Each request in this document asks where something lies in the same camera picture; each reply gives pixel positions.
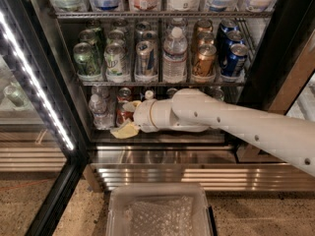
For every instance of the blue can shelf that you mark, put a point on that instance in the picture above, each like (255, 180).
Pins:
(234, 60)
(226, 40)

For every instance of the front gold can middle shelf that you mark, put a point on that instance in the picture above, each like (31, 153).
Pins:
(204, 60)

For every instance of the rear blue Pepsi can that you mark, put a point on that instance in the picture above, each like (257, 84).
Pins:
(171, 92)

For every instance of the clear water bottle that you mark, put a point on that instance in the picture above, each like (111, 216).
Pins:
(106, 94)
(100, 112)

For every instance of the bubble wrap sheet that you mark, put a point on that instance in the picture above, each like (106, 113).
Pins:
(169, 217)

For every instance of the rear red soda can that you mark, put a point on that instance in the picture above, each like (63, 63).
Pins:
(124, 94)

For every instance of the dark drink bottle white cap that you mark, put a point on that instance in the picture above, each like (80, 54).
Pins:
(149, 94)

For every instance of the middle shelf water bottle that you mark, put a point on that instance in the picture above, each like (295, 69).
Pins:
(174, 56)

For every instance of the gold can shelf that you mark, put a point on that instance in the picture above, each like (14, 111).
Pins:
(204, 60)
(203, 37)

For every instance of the front red soda can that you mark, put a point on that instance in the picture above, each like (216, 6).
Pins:
(121, 114)

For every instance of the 7up can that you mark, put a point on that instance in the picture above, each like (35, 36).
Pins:
(116, 36)
(115, 60)

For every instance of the green soda can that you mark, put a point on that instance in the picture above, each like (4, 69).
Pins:
(89, 36)
(85, 59)

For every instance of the middle wire shelf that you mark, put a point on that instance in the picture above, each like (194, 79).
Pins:
(159, 84)

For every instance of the front 7UP can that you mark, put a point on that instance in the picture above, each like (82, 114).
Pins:
(115, 60)

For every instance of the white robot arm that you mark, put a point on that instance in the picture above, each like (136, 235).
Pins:
(289, 139)

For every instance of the steel fridge base grille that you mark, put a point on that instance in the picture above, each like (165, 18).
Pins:
(214, 168)

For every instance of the front green soda can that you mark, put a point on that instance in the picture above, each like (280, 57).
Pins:
(85, 59)

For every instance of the front silver blue can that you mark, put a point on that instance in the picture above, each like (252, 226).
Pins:
(146, 62)

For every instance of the rear silver soda can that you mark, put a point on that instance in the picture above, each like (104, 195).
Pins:
(217, 94)

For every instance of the clear plastic bin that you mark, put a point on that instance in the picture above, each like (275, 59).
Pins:
(121, 197)

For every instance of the white LED light strip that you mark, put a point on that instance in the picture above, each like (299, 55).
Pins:
(19, 53)

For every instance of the wire shelf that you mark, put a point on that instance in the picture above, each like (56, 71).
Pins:
(159, 14)
(159, 84)

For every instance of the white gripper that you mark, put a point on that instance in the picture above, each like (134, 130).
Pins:
(142, 116)

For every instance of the upper wire shelf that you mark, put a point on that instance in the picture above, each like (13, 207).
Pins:
(159, 14)

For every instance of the front blue can middle shelf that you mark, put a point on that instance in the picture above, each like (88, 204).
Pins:
(234, 60)

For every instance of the glass fridge door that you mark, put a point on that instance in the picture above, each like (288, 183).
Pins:
(32, 151)

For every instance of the red soda can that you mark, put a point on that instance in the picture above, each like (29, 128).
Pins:
(121, 114)
(124, 94)

